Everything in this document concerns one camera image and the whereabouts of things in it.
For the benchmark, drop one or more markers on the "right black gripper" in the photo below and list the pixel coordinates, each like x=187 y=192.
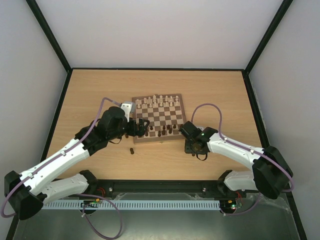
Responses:
x=191 y=149

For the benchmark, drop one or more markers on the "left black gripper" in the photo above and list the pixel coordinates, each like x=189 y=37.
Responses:
x=141 y=131

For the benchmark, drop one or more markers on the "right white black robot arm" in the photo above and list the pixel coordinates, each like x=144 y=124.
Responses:
x=268 y=171

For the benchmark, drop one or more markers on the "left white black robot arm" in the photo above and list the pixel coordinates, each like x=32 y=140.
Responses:
x=27 y=192

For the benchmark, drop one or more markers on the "wooden chess board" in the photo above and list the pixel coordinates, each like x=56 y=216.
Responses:
x=159 y=117

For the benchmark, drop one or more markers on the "light pieces back rows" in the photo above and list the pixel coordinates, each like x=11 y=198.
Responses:
x=155 y=101

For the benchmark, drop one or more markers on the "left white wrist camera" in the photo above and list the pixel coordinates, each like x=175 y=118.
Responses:
x=128 y=108

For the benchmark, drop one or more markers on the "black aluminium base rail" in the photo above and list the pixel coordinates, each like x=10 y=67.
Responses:
x=204 y=188

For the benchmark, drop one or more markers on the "white slotted cable duct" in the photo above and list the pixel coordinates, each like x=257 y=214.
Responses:
x=77 y=204

